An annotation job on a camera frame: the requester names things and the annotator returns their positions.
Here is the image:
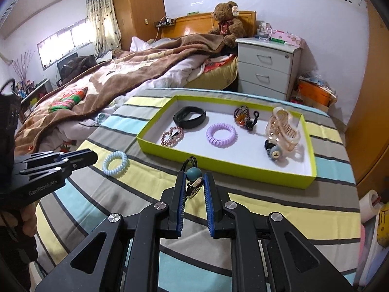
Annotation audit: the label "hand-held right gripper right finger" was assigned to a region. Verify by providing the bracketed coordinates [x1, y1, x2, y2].
[203, 172, 353, 292]

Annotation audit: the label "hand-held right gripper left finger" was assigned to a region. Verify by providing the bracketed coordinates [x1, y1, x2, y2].
[33, 172, 186, 292]

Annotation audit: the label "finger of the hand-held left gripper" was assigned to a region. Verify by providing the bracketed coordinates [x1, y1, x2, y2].
[14, 150, 66, 177]
[53, 148, 98, 171]

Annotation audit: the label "light blue spiral hair tie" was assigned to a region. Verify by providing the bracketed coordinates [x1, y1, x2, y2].
[102, 151, 130, 177]

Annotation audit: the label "black cord hair tie with bead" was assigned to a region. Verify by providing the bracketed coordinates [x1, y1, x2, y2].
[181, 156, 205, 201]

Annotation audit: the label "green-edged white box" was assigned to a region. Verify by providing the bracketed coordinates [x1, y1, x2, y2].
[136, 95, 317, 190]

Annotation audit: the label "purple spiral hair tie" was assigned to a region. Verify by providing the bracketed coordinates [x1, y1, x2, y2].
[206, 123, 238, 149]

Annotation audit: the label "pink rhinestone hair clip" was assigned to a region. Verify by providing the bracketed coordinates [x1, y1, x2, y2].
[160, 126, 185, 148]

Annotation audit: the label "black wristband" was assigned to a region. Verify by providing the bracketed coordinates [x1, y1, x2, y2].
[173, 106, 207, 130]

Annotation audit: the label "black hair tie with round charm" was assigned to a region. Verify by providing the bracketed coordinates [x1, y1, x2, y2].
[263, 139, 284, 160]

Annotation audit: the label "small black hair clip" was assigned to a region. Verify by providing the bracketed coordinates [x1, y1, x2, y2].
[246, 111, 261, 132]

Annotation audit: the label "multicolour beaded hair tie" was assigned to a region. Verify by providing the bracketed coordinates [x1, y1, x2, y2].
[233, 106, 253, 128]

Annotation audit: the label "clear hair claw clip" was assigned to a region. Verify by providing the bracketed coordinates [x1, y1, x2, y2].
[264, 106, 304, 162]

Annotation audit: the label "person's left forearm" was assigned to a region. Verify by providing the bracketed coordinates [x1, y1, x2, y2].
[0, 234, 38, 292]

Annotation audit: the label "person's left hand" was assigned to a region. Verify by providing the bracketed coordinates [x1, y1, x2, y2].
[18, 200, 39, 239]

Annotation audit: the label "red green striped cloth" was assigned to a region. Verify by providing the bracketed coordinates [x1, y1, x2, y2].
[48, 87, 89, 112]

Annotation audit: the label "striped tablecloth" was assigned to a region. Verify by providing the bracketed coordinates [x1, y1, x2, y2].
[35, 88, 362, 292]

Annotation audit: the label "cluttered desk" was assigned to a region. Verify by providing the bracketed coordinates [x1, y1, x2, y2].
[12, 78, 52, 102]

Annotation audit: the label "dried branches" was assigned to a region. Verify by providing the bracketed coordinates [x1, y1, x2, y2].
[11, 50, 31, 83]

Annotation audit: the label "brown blanket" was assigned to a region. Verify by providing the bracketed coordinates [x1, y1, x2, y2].
[14, 33, 232, 156]

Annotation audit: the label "dark monitor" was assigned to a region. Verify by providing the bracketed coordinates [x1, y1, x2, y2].
[56, 52, 80, 78]

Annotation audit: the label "window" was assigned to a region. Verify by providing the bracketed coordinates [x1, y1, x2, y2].
[37, 18, 95, 70]

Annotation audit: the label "yellow bed sheet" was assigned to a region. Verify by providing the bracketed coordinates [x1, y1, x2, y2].
[185, 55, 238, 91]

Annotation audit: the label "patterned curtain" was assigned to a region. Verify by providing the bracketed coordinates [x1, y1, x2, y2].
[84, 0, 123, 59]

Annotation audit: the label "white three-drawer nightstand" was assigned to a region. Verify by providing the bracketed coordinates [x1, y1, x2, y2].
[235, 36, 303, 101]

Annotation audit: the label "orange box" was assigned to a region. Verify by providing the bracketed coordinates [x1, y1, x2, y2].
[297, 82, 332, 108]

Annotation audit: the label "cardboard box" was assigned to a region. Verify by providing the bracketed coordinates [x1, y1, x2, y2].
[313, 91, 338, 112]

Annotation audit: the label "tall wooden wardrobe with stars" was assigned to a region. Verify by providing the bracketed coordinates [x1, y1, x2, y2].
[110, 0, 167, 51]

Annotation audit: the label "white tape roll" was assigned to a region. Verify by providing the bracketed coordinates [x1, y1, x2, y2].
[359, 189, 381, 223]

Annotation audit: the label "wooden headboard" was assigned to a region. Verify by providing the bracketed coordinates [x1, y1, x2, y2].
[160, 10, 257, 41]

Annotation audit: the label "yellow toy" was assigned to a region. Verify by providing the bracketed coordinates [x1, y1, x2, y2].
[376, 203, 389, 247]

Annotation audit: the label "small bottles on nightstand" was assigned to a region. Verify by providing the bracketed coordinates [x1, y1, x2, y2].
[257, 21, 272, 41]

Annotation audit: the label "brown teddy bear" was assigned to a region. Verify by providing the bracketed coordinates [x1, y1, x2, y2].
[208, 1, 247, 48]

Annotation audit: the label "pink floral box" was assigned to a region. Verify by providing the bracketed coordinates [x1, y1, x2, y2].
[270, 29, 305, 48]

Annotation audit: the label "large wooden wardrobe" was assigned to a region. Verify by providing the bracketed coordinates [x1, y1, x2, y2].
[346, 0, 389, 191]

